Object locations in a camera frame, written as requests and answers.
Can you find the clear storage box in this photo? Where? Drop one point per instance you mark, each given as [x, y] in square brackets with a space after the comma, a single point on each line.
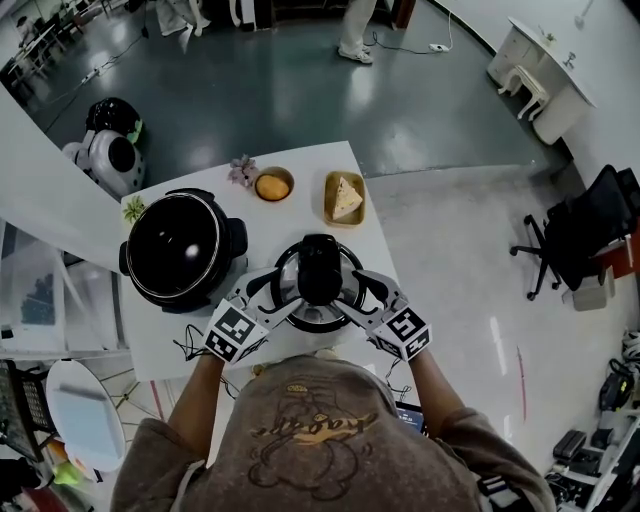
[37, 300]

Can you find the person's left forearm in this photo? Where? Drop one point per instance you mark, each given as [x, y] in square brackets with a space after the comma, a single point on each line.
[200, 400]

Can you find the person's right forearm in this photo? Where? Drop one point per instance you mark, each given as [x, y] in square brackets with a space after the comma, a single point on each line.
[435, 395]

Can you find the orange round fruit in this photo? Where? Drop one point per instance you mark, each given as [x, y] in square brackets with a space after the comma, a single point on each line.
[272, 187]

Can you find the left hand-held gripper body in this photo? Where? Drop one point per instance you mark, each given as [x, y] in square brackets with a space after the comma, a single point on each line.
[232, 330]

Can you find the black office chair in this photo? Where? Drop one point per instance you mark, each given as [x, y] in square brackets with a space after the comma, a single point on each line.
[590, 230]

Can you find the black chrome pressure cooker lid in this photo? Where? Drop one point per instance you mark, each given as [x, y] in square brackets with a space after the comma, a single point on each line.
[320, 265]

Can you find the white black headset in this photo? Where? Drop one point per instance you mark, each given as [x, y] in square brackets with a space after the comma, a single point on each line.
[631, 345]

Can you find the black pressure cooker pot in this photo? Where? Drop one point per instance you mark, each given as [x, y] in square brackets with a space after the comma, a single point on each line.
[172, 245]

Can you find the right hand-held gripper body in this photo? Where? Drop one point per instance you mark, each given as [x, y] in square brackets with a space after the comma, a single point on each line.
[402, 332]

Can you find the black yellow equipment bag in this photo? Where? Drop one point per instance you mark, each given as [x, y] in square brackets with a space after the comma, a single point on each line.
[616, 392]

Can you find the black mesh basket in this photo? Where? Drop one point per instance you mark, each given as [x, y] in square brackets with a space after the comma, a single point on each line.
[25, 410]

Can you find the round white side table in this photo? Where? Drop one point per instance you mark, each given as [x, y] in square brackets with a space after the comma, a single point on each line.
[85, 372]

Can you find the rectangular wooden tray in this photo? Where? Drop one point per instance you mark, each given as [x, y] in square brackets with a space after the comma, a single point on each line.
[330, 220]

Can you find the person's brown shirt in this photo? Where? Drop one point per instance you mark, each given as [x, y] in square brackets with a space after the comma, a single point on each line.
[310, 450]

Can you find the wooden stair handrail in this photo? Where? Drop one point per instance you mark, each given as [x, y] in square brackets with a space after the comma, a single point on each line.
[404, 12]

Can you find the white metal shelf rack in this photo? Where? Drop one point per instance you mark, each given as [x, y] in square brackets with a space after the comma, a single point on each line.
[90, 300]

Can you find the person's tan left shoe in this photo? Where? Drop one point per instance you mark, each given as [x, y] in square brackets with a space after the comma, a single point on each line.
[258, 370]

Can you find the white ornate stool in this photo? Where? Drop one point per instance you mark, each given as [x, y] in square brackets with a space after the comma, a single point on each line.
[530, 82]

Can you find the white power strip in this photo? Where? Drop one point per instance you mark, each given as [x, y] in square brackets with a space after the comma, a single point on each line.
[95, 75]
[438, 48]

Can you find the grey storage box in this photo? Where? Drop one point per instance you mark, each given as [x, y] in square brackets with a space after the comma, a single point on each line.
[592, 297]

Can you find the white curved desk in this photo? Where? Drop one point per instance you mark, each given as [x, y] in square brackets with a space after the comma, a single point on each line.
[550, 65]

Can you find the white console table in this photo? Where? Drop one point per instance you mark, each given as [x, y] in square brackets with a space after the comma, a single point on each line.
[247, 12]

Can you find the yellow green plush toy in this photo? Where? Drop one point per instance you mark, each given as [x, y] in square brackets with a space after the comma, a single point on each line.
[67, 474]

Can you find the wedge cake slice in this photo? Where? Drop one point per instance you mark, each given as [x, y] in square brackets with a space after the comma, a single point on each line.
[347, 200]

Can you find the round wooden bowl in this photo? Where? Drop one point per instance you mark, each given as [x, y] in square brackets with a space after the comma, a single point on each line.
[287, 175]

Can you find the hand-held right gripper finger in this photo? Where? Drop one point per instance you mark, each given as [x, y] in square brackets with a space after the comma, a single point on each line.
[360, 316]
[382, 290]

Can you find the dark display device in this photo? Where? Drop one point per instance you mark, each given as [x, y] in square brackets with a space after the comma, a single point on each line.
[410, 417]

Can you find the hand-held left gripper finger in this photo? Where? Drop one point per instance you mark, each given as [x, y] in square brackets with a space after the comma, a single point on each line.
[255, 285]
[280, 315]

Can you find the pale blue pad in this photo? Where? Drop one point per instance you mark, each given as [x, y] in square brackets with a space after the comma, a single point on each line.
[90, 425]

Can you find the pink succulent plant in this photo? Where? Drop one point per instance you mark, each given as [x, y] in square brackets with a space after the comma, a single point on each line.
[243, 170]

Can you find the white square table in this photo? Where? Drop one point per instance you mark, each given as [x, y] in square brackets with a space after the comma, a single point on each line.
[305, 215]

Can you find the green succulent plant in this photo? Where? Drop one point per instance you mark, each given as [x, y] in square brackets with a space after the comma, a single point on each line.
[134, 209]

